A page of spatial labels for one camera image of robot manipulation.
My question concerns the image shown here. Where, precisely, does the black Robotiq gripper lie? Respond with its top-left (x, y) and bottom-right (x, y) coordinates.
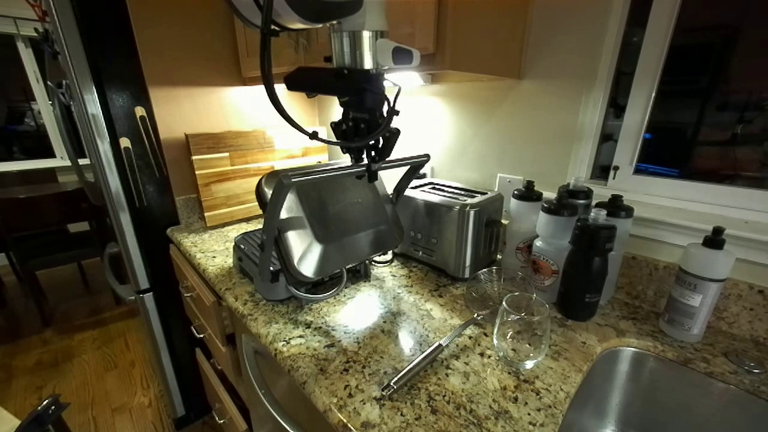
top-left (329, 90), bottom-right (406, 186)

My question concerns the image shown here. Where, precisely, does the stainless steel sandwich maker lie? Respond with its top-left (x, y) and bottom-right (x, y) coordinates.
top-left (229, 151), bottom-right (435, 306)

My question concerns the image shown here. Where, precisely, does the stainless steel toaster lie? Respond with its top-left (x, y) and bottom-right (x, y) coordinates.
top-left (393, 179), bottom-right (508, 284)

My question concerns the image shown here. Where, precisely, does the wooden upper cabinet door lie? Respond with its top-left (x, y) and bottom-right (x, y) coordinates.
top-left (387, 0), bottom-right (532, 82)

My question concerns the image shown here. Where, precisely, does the large wooden cutting board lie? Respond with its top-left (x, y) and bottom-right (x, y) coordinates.
top-left (185, 130), bottom-right (330, 232)

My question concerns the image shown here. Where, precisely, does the white bottle black cap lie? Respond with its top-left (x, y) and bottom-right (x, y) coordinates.
top-left (504, 180), bottom-right (547, 284)
top-left (591, 192), bottom-right (639, 306)
top-left (553, 179), bottom-right (598, 224)
top-left (529, 198), bottom-right (581, 306)

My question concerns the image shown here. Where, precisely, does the small wooden cutting board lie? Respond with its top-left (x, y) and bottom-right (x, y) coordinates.
top-left (190, 148), bottom-right (277, 173)

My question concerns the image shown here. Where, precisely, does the metal kitchen utensil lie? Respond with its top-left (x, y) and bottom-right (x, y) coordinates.
top-left (378, 307), bottom-right (498, 402)

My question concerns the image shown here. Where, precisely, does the clear drinking glass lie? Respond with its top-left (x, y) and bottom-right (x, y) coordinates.
top-left (489, 292), bottom-right (553, 380)

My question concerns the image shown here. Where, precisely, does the wooden cabinet drawer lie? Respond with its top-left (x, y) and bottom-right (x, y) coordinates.
top-left (192, 347), bottom-right (252, 432)
top-left (168, 242), bottom-right (240, 342)

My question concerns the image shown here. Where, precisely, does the black water bottle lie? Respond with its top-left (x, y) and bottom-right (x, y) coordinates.
top-left (553, 216), bottom-right (618, 324)

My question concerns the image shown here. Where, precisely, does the stainless steel refrigerator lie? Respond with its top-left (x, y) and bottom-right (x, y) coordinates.
top-left (46, 0), bottom-right (210, 428)

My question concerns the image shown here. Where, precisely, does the kitchen window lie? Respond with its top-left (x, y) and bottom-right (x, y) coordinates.
top-left (588, 0), bottom-right (768, 216)

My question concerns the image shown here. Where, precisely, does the stainless steel sink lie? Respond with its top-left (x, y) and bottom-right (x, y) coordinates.
top-left (558, 343), bottom-right (768, 432)

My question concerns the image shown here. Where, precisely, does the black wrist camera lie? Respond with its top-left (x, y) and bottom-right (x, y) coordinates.
top-left (282, 66), bottom-right (388, 101)

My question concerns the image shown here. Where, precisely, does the white wall outlet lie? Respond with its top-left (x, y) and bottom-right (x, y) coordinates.
top-left (492, 170), bottom-right (527, 224)

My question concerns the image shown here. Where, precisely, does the dishwasher with curved handle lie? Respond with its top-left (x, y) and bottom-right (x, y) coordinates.
top-left (233, 329), bottom-right (342, 432)

